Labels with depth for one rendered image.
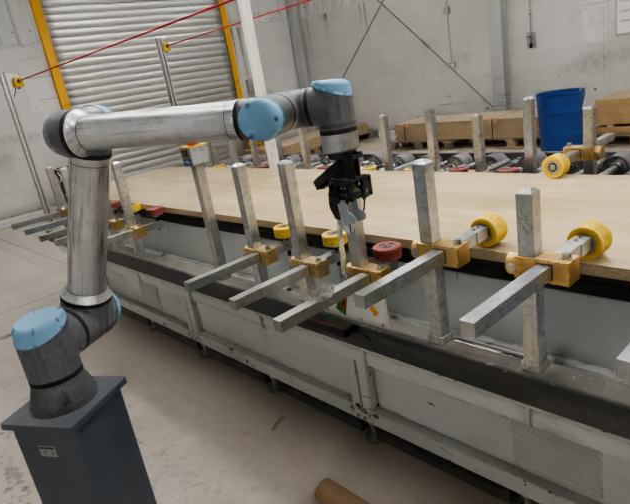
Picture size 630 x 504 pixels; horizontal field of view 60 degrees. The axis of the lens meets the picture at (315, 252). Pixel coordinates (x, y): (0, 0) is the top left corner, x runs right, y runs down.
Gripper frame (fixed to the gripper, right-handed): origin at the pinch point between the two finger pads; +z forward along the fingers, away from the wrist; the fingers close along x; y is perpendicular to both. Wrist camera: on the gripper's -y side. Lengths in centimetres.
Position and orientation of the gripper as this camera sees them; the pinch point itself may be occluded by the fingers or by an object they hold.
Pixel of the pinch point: (347, 229)
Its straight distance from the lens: 140.5
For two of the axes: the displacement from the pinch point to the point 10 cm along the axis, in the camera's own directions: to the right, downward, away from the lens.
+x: 7.2, -3.3, 6.1
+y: 6.7, 1.2, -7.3
